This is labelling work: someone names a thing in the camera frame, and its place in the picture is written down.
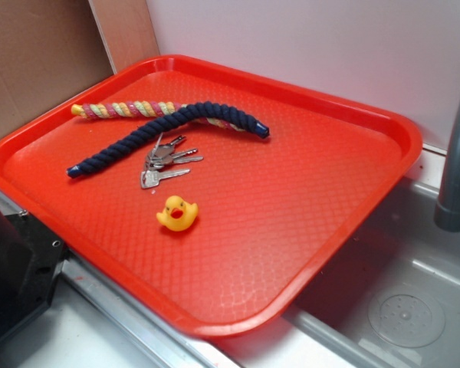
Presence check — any multicolour twisted rope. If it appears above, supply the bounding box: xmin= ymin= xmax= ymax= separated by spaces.
xmin=71 ymin=100 xmax=246 ymax=133

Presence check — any dark blue twisted rope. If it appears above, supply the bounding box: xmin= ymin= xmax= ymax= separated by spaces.
xmin=65 ymin=100 xmax=271 ymax=179

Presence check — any red plastic tray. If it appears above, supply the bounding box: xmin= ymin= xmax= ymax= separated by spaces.
xmin=0 ymin=56 xmax=422 ymax=338

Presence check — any silver key bunch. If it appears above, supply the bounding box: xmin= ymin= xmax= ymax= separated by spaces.
xmin=140 ymin=135 xmax=204 ymax=189

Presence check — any yellow rubber duck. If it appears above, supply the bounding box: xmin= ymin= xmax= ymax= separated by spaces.
xmin=156 ymin=195 xmax=199 ymax=232

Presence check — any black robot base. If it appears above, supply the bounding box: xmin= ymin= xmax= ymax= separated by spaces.
xmin=0 ymin=210 xmax=64 ymax=343

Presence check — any grey plastic sink basin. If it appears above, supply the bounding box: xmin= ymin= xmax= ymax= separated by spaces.
xmin=218 ymin=179 xmax=460 ymax=367

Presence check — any brown cardboard panel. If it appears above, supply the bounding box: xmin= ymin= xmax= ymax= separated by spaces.
xmin=0 ymin=1 xmax=159 ymax=139

